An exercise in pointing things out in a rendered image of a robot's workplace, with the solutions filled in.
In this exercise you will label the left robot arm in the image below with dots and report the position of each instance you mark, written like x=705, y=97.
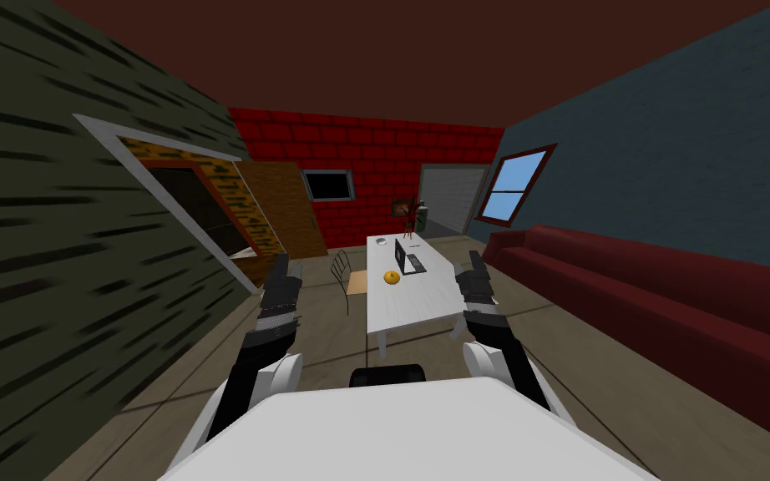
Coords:
x=258, y=374

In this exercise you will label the grey garage door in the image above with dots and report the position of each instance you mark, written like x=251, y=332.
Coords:
x=450, y=198

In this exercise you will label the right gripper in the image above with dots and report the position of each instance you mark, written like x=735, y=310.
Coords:
x=475, y=288

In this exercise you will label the red plant in vase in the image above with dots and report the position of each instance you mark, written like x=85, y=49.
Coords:
x=410, y=217

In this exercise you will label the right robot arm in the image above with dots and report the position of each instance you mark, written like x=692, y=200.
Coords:
x=502, y=357

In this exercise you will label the dark red sofa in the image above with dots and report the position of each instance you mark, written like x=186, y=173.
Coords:
x=659, y=314

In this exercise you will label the orange fruit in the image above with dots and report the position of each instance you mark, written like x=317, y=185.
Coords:
x=392, y=278

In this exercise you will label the small brown picture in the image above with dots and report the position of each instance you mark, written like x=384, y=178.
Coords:
x=400, y=207

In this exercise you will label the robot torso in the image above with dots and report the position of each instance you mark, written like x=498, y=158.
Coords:
x=392, y=434

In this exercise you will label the white table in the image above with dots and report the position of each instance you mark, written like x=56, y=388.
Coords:
x=418, y=294

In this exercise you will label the brown wooden door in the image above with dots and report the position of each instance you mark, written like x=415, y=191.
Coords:
x=286, y=210

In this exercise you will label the red framed window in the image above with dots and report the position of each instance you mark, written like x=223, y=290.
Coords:
x=513, y=185

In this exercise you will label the grey framed black picture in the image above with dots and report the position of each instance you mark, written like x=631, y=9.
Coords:
x=329, y=185

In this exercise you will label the black laptop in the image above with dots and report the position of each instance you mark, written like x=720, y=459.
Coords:
x=407, y=259

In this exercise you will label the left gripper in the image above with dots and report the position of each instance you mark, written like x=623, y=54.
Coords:
x=281, y=298

